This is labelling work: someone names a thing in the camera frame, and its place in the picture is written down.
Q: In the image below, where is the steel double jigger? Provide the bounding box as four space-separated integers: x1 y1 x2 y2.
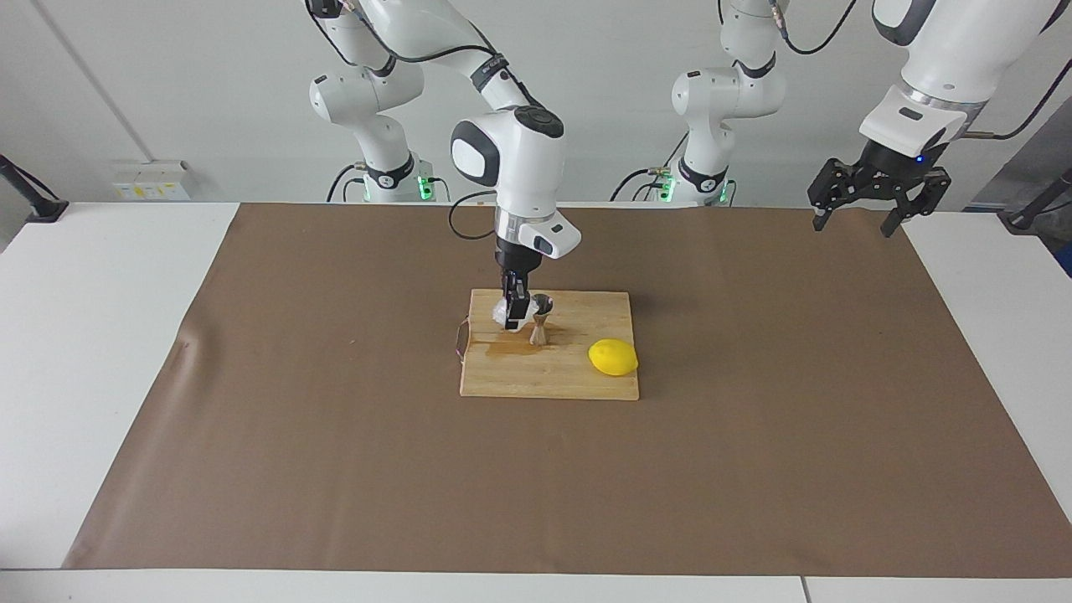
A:
530 293 555 347

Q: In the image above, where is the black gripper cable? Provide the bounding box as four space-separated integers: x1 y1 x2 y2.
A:
448 191 503 243
961 50 1072 141

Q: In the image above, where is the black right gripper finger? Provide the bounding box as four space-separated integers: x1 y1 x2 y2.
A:
503 271 531 329

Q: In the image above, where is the dark grey panel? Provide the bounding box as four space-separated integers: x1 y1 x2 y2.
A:
963 96 1072 277

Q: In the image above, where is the yellow lemon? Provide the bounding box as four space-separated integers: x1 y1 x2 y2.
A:
588 338 639 377

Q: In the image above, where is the clear crinkled plastic cup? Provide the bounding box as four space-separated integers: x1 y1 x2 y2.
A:
492 297 537 331

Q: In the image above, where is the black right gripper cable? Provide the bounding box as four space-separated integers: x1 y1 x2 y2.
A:
448 191 503 243

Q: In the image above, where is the white wall socket strip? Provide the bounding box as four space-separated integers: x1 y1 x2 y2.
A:
113 162 192 202

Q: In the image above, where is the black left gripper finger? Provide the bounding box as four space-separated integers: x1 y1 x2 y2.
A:
808 157 862 233
879 167 953 239

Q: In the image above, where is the black clamp mount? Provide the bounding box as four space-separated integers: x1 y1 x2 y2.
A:
1001 167 1072 234
0 155 70 223

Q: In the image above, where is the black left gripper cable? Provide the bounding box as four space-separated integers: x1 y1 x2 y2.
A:
961 50 1072 141

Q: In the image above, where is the brown paper table mat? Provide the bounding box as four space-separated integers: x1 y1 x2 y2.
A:
63 204 1072 579

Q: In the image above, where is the wooden cutting board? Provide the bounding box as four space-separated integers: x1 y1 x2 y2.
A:
455 289 640 401

